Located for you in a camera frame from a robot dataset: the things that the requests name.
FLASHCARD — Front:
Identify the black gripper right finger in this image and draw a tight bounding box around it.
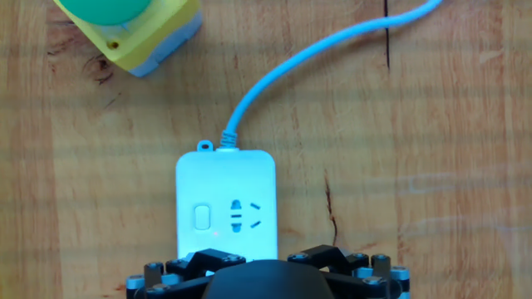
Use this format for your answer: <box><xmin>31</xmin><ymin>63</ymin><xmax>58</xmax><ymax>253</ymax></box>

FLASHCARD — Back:
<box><xmin>286</xmin><ymin>243</ymin><xmax>411</xmax><ymax>299</ymax></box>

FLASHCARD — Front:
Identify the white four-socket power strip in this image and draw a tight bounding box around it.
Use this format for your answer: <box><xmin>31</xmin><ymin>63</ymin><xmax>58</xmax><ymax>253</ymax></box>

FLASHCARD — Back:
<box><xmin>175</xmin><ymin>140</ymin><xmax>278</xmax><ymax>262</ymax></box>

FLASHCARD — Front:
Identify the green button yellow box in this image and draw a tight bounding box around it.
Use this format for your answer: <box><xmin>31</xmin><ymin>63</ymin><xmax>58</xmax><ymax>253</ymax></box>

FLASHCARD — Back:
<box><xmin>52</xmin><ymin>0</ymin><xmax>204</xmax><ymax>78</ymax></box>

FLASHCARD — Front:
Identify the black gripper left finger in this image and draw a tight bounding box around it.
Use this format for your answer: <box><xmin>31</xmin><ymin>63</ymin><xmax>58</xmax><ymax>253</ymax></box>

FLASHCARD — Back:
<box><xmin>126</xmin><ymin>248</ymin><xmax>247</xmax><ymax>299</ymax></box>

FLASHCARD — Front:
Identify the light grey power strip cord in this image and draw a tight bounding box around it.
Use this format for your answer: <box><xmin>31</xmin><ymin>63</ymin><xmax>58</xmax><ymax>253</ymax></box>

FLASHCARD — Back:
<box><xmin>219</xmin><ymin>0</ymin><xmax>446</xmax><ymax>149</ymax></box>

